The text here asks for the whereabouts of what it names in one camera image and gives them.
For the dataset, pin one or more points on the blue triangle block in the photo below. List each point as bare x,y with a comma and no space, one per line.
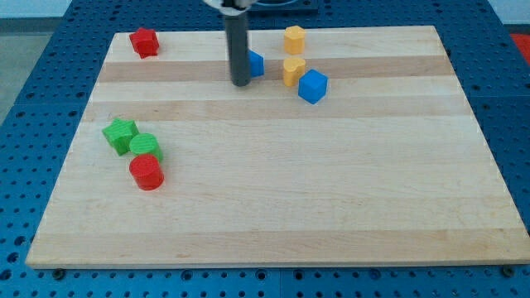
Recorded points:
256,63

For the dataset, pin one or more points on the blue cube block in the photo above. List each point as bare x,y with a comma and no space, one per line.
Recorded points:
312,86

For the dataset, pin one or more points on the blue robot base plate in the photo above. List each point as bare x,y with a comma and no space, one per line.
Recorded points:
280,6

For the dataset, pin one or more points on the red star block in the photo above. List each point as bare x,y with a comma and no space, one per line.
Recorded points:
144,42

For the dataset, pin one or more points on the light wooden board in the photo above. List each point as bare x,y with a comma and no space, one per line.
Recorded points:
389,169

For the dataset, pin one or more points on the yellow hexagon block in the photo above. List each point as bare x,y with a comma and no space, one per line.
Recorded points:
294,40

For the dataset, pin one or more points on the yellow heart block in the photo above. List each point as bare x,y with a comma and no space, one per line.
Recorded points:
293,68

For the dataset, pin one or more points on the green star block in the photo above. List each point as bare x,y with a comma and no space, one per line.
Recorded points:
119,134

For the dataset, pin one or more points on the red cylinder block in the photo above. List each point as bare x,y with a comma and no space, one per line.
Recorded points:
146,171

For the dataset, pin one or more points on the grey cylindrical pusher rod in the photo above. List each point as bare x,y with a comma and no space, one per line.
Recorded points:
236,31

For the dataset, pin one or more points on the green cylinder block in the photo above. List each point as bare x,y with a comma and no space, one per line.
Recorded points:
146,143

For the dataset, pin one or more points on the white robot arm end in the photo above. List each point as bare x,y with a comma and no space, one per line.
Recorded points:
230,7

